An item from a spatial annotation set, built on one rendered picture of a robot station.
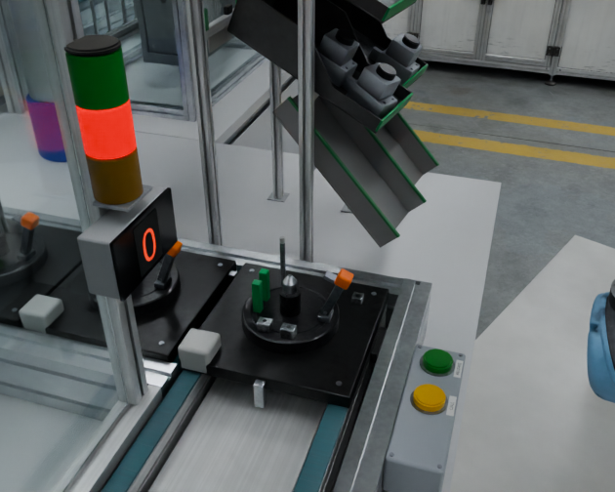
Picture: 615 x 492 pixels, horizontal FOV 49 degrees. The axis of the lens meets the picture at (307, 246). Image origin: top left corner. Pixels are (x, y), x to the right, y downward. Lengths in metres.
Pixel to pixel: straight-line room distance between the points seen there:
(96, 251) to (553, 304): 0.83
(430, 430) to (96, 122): 0.52
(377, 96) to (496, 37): 3.93
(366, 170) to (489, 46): 3.81
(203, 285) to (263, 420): 0.25
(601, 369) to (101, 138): 0.55
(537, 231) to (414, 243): 1.84
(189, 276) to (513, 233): 2.22
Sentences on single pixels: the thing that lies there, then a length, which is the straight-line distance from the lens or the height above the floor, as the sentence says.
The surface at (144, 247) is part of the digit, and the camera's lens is 0.73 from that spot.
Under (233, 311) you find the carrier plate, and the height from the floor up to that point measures 0.97.
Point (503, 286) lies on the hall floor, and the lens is 2.78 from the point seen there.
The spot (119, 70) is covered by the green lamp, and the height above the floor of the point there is 1.39.
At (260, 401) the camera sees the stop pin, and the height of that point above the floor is 0.94.
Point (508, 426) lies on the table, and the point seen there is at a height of 0.86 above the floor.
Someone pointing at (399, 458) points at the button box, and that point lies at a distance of 0.83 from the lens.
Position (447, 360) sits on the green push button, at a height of 0.97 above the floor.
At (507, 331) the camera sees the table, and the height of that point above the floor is 0.86.
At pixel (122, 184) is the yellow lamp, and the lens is 0.69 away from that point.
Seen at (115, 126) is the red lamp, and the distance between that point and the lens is 0.67.
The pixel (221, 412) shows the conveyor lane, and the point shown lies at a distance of 0.93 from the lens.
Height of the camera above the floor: 1.60
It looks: 33 degrees down
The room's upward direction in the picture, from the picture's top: straight up
